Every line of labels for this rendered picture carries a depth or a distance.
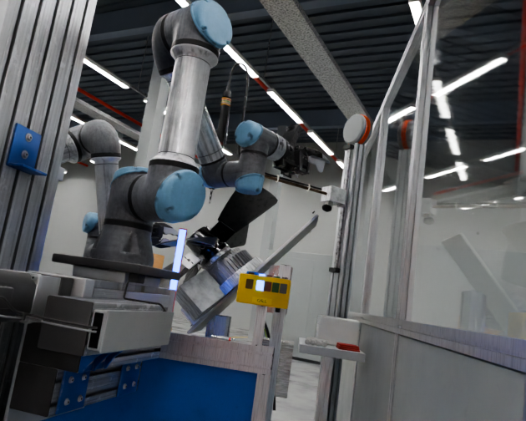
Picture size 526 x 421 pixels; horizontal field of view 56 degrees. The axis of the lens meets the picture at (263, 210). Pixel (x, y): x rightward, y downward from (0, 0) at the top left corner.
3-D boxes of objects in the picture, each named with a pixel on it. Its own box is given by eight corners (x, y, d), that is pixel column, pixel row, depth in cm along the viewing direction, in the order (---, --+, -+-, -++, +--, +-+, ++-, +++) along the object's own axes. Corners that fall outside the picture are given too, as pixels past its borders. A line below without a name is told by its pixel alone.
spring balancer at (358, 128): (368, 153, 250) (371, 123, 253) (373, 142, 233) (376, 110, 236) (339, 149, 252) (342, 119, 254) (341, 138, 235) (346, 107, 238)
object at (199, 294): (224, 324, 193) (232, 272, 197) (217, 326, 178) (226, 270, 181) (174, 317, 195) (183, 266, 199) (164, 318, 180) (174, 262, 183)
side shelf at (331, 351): (353, 352, 213) (354, 345, 214) (364, 362, 178) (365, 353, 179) (298, 344, 216) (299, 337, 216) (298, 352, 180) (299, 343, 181)
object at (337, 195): (336, 207, 238) (339, 190, 239) (346, 206, 232) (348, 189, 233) (320, 203, 233) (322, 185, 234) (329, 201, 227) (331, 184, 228)
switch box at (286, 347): (287, 394, 210) (294, 342, 214) (286, 398, 201) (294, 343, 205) (252, 388, 211) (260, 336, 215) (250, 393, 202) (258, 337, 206)
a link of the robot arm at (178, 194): (164, 227, 122) (199, 26, 131) (204, 228, 112) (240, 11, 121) (122, 216, 113) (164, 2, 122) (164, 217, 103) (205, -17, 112)
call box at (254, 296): (287, 313, 159) (291, 281, 161) (286, 314, 149) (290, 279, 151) (238, 306, 161) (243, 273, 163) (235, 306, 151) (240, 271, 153)
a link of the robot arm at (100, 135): (128, 115, 162) (137, 264, 163) (112, 121, 170) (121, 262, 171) (93, 113, 154) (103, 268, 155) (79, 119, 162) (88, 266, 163)
